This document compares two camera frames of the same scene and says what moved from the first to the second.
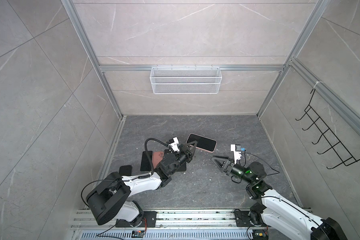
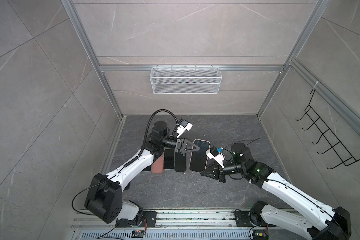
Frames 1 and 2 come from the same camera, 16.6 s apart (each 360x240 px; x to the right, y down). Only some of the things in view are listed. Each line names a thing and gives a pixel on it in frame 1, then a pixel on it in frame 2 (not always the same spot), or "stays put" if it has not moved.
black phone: x=203 y=142 -> x=199 y=158
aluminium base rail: x=173 y=225 stays put
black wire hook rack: x=345 y=155 stays put
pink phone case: x=203 y=143 -> x=199 y=158
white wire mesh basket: x=185 y=80 stays put
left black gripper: x=183 y=149 -> x=181 y=145
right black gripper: x=228 y=167 -> x=218 y=174
